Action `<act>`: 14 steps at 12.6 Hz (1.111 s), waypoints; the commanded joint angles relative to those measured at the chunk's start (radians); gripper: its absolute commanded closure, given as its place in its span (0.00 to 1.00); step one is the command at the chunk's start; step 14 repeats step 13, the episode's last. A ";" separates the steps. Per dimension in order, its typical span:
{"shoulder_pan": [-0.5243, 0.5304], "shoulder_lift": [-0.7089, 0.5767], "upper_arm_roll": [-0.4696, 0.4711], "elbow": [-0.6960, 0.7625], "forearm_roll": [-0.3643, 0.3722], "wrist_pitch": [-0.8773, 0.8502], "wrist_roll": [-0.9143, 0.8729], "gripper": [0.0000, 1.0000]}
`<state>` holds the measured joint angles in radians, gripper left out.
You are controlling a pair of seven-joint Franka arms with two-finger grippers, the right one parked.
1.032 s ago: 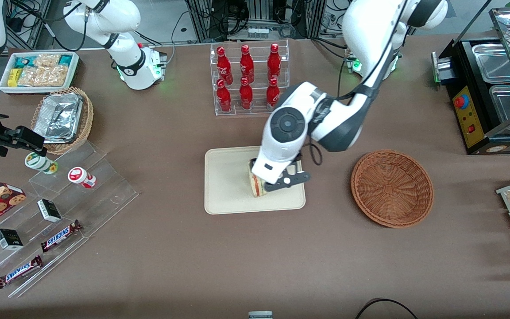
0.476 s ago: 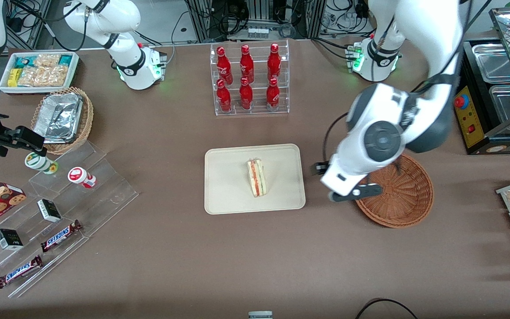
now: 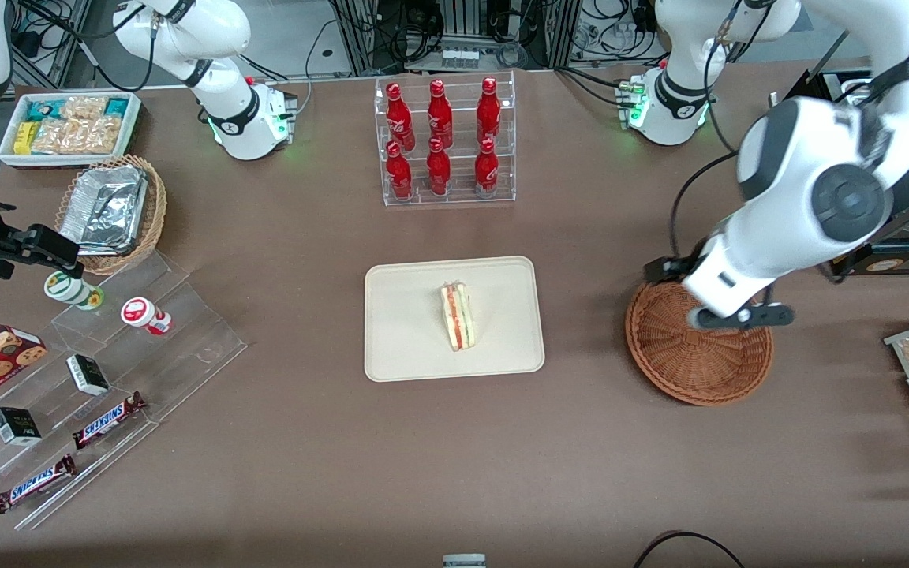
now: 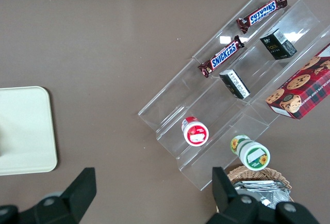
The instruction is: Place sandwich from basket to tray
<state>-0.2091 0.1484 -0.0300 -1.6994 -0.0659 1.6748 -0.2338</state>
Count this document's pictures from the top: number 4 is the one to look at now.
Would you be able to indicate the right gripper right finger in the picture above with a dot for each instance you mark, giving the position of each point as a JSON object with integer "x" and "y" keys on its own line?
{"x": 229, "y": 206}

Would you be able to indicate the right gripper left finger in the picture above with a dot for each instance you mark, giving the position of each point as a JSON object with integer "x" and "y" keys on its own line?
{"x": 74, "y": 195}

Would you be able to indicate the light tan wicker basket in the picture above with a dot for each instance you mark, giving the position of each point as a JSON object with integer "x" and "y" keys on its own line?
{"x": 257, "y": 173}

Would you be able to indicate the beige rectangular tray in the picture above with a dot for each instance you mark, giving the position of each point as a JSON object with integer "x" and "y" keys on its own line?
{"x": 25, "y": 131}

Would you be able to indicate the stacked aluminium foil trays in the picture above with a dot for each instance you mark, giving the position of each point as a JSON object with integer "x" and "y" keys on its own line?
{"x": 263, "y": 193}

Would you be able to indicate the green lid yogurt cup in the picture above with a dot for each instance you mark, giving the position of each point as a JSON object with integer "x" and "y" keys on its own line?
{"x": 254, "y": 155}

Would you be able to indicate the red lid yogurt cup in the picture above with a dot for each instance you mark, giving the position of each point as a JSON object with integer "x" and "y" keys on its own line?
{"x": 196, "y": 133}

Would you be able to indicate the clear acrylic stepped riser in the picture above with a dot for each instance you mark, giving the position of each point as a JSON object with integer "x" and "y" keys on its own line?
{"x": 296, "y": 20}
{"x": 170, "y": 110}

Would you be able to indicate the small black box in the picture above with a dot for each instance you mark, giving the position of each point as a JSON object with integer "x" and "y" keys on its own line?
{"x": 278, "y": 44}
{"x": 235, "y": 84}

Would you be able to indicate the red tartan cookie box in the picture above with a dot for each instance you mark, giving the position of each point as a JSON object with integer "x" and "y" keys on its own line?
{"x": 304, "y": 89}

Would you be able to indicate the Snickers chocolate bar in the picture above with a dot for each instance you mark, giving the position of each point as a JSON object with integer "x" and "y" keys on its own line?
{"x": 221, "y": 56}
{"x": 261, "y": 12}

